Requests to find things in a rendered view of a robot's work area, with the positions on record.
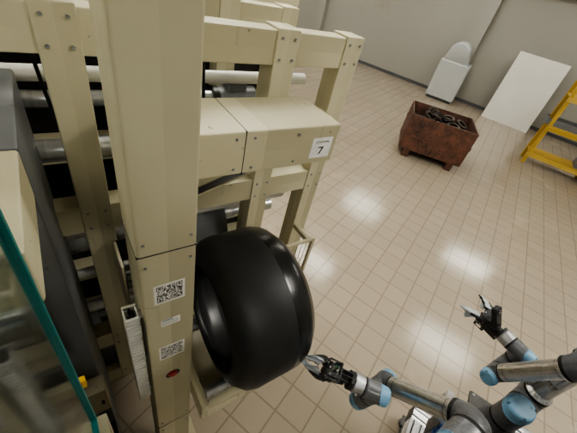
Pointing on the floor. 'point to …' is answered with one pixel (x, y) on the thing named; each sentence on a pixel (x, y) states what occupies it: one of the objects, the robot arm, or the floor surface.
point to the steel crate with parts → (437, 134)
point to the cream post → (156, 170)
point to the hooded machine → (451, 73)
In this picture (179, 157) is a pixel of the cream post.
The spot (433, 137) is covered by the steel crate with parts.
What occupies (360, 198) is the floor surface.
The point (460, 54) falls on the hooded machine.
